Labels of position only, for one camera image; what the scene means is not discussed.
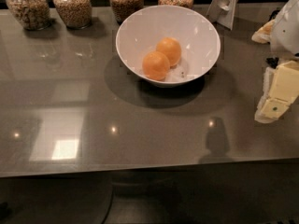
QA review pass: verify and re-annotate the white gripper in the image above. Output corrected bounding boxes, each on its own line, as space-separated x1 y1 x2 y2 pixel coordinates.
251 0 299 123

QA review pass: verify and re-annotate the orange fruit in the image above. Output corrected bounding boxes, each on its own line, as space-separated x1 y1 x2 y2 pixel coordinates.
156 37 181 66
142 51 170 81

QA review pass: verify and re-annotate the white ceramic bowl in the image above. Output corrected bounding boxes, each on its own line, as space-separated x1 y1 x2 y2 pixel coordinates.
116 6 221 88

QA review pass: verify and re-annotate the white folded card stand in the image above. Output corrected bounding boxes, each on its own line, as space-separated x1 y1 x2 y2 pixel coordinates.
206 0 238 30

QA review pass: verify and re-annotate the glass jar of brown grains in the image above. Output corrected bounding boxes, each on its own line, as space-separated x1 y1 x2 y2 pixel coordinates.
109 0 144 23

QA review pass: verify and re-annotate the glass jar of tan grains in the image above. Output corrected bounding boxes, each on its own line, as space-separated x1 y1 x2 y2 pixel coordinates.
53 0 92 29

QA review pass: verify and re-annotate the glass jar of light cereal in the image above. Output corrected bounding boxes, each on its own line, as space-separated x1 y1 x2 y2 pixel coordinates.
6 0 50 31

